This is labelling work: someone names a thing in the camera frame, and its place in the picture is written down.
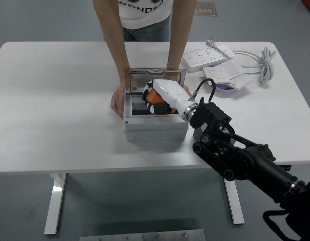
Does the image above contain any person's right hand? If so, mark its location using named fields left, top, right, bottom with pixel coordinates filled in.
left=110, top=79, right=138, bottom=116

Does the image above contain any large white power strip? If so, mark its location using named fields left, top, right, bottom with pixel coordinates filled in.
left=182, top=48, right=227, bottom=73

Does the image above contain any white coiled power cord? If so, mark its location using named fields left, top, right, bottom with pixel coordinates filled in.
left=231, top=46, right=276, bottom=85

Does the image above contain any person's left hand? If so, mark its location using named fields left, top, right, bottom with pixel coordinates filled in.
left=166, top=74, right=190, bottom=93

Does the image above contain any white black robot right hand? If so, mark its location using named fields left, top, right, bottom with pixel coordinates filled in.
left=141, top=78, right=196, bottom=116

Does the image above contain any grey metal plate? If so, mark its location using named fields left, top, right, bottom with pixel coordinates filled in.
left=79, top=228, right=205, bottom=241

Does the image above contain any orange cylindrical battery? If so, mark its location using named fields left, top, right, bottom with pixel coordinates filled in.
left=147, top=88, right=180, bottom=114

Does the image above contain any small white socket strip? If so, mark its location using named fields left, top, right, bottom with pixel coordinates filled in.
left=202, top=61, right=246, bottom=85

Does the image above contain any purple round bowl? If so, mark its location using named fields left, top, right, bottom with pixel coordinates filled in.
left=215, top=84, right=240, bottom=95

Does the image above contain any white table leg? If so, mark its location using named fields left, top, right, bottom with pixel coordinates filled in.
left=224, top=179, right=245, bottom=225
left=44, top=173, right=67, bottom=235

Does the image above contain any grey plastic electrical box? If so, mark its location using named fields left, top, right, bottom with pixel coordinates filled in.
left=123, top=91, right=190, bottom=141

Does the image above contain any person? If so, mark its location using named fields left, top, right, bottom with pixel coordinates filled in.
left=118, top=0, right=174, bottom=42

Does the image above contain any grey block with round hole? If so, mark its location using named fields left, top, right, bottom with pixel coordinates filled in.
left=193, top=126, right=205, bottom=143

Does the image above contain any white power plug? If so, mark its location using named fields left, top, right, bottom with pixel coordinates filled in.
left=206, top=37, right=220, bottom=50

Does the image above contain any brown floor sign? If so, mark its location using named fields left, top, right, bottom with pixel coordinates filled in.
left=194, top=2, right=218, bottom=18

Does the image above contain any transparent hinged box lid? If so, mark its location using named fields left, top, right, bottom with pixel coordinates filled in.
left=124, top=66, right=187, bottom=95

